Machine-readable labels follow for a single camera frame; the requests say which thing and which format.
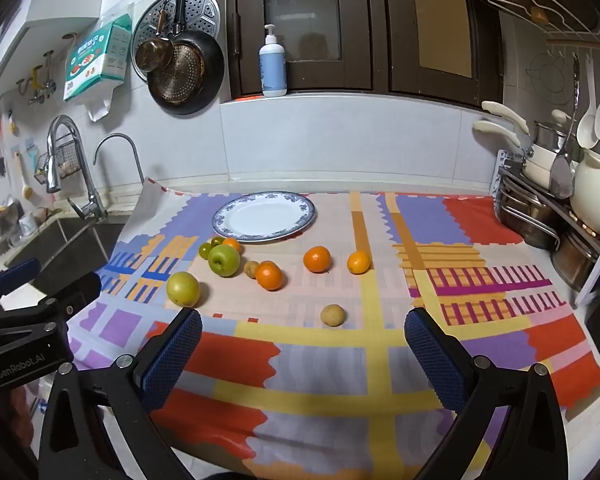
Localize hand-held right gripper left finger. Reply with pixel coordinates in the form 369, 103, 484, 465
38, 306, 204, 480

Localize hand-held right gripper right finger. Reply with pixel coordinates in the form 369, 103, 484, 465
404, 306, 570, 480

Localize blue rimmed white plate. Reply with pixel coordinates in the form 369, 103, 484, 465
212, 191, 317, 244

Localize metal spatula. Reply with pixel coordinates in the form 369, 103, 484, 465
550, 52, 581, 200

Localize tan round fruit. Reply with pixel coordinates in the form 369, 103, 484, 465
320, 304, 346, 328

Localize green white tissue pack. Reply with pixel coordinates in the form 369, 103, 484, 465
62, 13, 133, 102

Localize wire trivet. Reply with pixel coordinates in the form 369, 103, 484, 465
525, 52, 567, 106

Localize white kettle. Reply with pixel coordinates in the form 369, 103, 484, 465
570, 150, 600, 228

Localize chrome kitchen faucet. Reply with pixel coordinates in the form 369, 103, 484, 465
46, 115, 108, 221

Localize large orange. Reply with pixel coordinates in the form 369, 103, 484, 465
256, 263, 285, 292
303, 245, 332, 274

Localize metal dish rack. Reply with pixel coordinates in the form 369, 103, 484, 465
495, 150, 600, 306

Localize blue pump soap bottle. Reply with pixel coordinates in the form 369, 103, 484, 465
259, 24, 288, 98

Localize wire basket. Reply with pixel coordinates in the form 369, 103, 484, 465
34, 142, 83, 183

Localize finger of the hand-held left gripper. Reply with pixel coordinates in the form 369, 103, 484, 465
0, 258, 41, 311
0, 272, 103, 328

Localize white plastic ladle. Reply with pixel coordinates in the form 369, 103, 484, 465
576, 55, 599, 150

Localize dark wooden window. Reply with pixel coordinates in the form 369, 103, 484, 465
215, 0, 503, 108

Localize colourful patterned mat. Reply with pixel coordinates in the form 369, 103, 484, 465
67, 176, 600, 480

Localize yellow-green round fruit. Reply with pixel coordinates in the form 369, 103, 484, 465
167, 271, 201, 307

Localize cream handled pan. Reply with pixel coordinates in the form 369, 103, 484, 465
472, 120, 556, 186
481, 100, 561, 161

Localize green apple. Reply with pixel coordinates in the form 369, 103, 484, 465
208, 244, 241, 278

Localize black frying pan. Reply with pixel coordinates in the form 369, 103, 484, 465
147, 0, 225, 116

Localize metal wall hooks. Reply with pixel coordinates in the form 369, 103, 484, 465
17, 50, 58, 106

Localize gooseneck faucet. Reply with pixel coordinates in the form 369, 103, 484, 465
93, 133, 145, 188

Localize small copper saucepan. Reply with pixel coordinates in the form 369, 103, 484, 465
134, 10, 175, 73

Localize golden mesh colander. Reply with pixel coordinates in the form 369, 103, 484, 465
152, 44, 205, 106

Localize kitchen sink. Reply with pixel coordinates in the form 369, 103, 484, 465
4, 212, 130, 301

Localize perforated metal steamer plate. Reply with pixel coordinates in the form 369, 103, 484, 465
131, 0, 221, 83

